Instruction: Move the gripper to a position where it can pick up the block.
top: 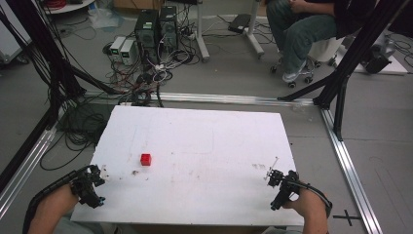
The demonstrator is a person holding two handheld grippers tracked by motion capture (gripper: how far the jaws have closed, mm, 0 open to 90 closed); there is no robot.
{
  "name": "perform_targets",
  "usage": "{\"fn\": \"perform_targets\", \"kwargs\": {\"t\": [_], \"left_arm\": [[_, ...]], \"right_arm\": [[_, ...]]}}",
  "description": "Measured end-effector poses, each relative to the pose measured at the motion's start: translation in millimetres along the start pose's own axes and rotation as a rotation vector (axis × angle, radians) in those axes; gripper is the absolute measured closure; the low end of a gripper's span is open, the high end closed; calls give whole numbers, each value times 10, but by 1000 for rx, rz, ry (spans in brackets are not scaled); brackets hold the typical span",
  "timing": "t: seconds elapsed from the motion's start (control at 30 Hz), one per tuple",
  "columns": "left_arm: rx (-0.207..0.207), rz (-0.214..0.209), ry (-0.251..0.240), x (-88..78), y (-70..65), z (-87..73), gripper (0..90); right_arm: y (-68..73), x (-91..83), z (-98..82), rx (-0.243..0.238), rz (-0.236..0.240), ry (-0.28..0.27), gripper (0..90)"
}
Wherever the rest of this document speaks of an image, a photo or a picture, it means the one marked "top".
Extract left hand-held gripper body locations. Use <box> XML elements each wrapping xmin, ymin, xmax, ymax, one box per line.
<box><xmin>71</xmin><ymin>171</ymin><xmax>106</xmax><ymax>210</ymax></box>

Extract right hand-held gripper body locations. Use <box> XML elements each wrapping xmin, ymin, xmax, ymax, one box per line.
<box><xmin>270</xmin><ymin>170</ymin><xmax>302</xmax><ymax>212</ymax></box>

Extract red cube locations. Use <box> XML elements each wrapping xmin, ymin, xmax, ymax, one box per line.
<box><xmin>139</xmin><ymin>153</ymin><xmax>153</xmax><ymax>167</ymax></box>

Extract person's left hand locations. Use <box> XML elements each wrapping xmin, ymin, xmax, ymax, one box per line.
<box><xmin>38</xmin><ymin>183</ymin><xmax>81</xmax><ymax>225</ymax></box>

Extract thin white strip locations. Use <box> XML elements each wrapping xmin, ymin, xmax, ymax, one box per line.
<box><xmin>263</xmin><ymin>156</ymin><xmax>281</xmax><ymax>181</ymax></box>

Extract white power supply box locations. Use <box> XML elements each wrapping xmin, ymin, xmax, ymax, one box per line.
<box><xmin>109</xmin><ymin>35</ymin><xmax>127</xmax><ymax>62</ymax></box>
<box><xmin>119</xmin><ymin>39</ymin><xmax>138</xmax><ymax>66</ymax></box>

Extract white wheeled stool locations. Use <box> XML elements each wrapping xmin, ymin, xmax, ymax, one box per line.
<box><xmin>270</xmin><ymin>36</ymin><xmax>346</xmax><ymax>90</ymax></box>

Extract white table leg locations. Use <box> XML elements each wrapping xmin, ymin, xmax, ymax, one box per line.
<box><xmin>194</xmin><ymin>0</ymin><xmax>211</xmax><ymax>63</ymax></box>
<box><xmin>244</xmin><ymin>0</ymin><xmax>266</xmax><ymax>60</ymax></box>

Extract large black computer tower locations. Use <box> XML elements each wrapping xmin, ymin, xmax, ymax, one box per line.
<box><xmin>133</xmin><ymin>9</ymin><xmax>161</xmax><ymax>65</ymax></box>

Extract clear plastic bag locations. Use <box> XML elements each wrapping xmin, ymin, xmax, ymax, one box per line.
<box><xmin>87</xmin><ymin>2</ymin><xmax>126</xmax><ymax>31</ymax></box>

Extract black device on white base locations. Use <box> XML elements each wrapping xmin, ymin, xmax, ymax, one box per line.
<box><xmin>335</xmin><ymin>30</ymin><xmax>409</xmax><ymax>76</ymax></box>

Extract flat black box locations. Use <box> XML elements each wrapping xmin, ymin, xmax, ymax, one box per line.
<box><xmin>227</xmin><ymin>13</ymin><xmax>252</xmax><ymax>35</ymax></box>

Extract slim black computer tower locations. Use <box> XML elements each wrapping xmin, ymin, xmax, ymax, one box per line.
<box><xmin>158</xmin><ymin>5</ymin><xmax>179</xmax><ymax>55</ymax></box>

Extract round white table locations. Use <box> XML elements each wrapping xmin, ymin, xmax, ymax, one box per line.
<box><xmin>43</xmin><ymin>0</ymin><xmax>95</xmax><ymax>16</ymax></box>

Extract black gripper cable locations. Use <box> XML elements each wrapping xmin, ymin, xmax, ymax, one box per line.
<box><xmin>290</xmin><ymin>179</ymin><xmax>334</xmax><ymax>219</ymax></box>

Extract coil of black cables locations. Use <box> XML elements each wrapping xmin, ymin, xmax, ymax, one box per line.
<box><xmin>39</xmin><ymin>101</ymin><xmax>116</xmax><ymax>172</ymax></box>

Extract aluminium floor rail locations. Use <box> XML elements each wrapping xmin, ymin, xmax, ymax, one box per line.
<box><xmin>0</xmin><ymin>125</ymin><xmax>59</xmax><ymax>220</ymax></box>
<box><xmin>84</xmin><ymin>91</ymin><xmax>316</xmax><ymax>107</ymax></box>
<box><xmin>319</xmin><ymin>106</ymin><xmax>385</xmax><ymax>234</ymax></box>

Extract tangle of floor cables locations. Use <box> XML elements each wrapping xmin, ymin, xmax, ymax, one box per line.
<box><xmin>101</xmin><ymin>13</ymin><xmax>203</xmax><ymax>108</ymax></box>

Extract black frame post with cables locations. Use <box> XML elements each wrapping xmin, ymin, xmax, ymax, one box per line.
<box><xmin>0</xmin><ymin>0</ymin><xmax>125</xmax><ymax>131</ymax></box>

